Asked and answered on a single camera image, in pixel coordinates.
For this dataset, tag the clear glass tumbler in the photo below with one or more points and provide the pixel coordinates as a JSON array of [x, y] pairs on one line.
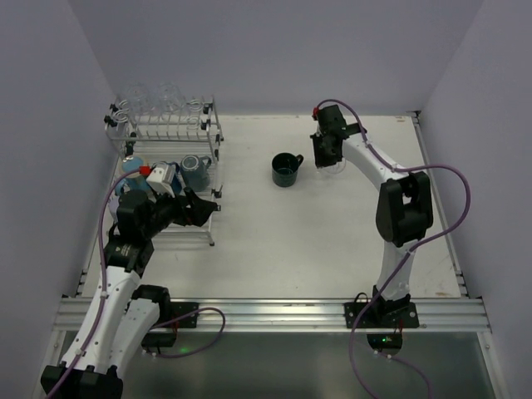
[[335, 169], [170, 98], [139, 99]]

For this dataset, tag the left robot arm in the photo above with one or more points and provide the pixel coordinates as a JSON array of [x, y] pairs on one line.
[[122, 310]]

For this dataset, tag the grey-blue mug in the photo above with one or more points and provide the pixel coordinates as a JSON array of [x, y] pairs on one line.
[[194, 170]]

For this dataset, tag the blue mug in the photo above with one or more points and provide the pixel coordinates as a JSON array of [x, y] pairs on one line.
[[178, 172]]

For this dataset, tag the lavender plastic cup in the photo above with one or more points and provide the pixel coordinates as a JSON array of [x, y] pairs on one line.
[[112, 205]]

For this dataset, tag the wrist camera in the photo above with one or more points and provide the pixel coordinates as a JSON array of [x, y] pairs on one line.
[[153, 180], [329, 119]]

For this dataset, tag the aluminium mounting rail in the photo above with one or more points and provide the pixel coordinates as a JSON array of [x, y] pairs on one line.
[[245, 315]]

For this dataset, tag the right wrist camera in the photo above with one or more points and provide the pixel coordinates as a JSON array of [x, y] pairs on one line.
[[329, 119]]

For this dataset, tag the light blue cup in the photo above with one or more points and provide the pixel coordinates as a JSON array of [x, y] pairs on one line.
[[134, 181]]

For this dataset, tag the dark green mug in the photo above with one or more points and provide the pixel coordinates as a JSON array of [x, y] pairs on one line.
[[285, 168]]

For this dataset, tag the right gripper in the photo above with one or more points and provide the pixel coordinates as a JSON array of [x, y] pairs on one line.
[[327, 151]]

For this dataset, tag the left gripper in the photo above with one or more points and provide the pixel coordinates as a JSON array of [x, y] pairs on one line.
[[188, 206]]

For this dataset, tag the metal dish rack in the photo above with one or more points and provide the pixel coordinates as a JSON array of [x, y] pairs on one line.
[[160, 137]]

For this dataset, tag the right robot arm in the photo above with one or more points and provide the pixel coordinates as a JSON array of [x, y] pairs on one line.
[[404, 214]]

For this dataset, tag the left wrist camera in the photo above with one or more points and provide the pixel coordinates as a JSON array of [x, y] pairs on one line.
[[153, 180]]

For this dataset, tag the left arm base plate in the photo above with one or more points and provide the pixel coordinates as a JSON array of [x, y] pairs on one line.
[[184, 311]]

